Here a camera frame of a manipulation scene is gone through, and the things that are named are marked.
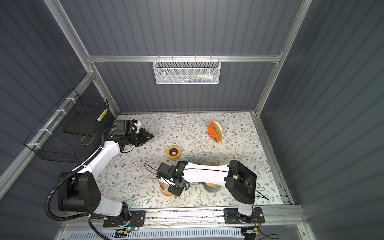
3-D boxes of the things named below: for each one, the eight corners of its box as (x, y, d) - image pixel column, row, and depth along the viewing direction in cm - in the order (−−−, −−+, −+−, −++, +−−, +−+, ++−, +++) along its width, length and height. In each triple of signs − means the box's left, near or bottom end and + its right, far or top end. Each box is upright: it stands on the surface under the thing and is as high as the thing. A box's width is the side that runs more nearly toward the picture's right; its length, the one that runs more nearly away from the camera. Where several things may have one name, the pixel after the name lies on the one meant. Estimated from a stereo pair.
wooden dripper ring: (165, 159, 97) (165, 158, 95) (167, 147, 102) (166, 145, 101) (180, 159, 97) (180, 158, 95) (181, 147, 102) (181, 145, 101)
